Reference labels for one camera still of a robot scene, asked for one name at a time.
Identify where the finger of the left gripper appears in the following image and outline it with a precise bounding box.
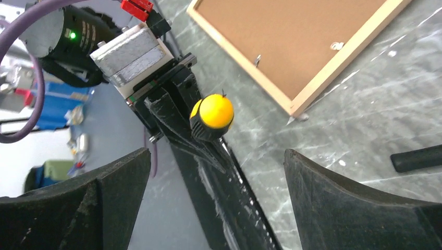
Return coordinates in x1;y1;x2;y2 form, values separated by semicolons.
144;88;228;174

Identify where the black handle hammer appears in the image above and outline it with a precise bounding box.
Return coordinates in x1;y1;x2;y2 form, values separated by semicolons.
390;145;441;173

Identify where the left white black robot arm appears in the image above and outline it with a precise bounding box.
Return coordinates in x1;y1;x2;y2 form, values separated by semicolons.
19;1;233;172

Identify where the wooden picture frame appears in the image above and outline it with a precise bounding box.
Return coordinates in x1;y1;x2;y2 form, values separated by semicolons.
187;1;409;117

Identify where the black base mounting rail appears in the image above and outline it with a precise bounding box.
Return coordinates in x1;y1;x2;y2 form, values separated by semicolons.
169;139;282;249

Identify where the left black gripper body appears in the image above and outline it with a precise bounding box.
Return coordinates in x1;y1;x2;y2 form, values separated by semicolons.
126;53;201;142

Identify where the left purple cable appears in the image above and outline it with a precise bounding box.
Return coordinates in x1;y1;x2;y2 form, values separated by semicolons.
0;0;87;145

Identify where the yellow black screwdriver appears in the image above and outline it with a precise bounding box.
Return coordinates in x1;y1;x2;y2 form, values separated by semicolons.
189;93;235;142

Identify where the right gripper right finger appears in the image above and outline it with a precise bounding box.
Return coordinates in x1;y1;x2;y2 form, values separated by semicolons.
284;149;441;249

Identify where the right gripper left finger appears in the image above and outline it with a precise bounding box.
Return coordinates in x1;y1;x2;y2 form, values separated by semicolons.
1;148;151;249

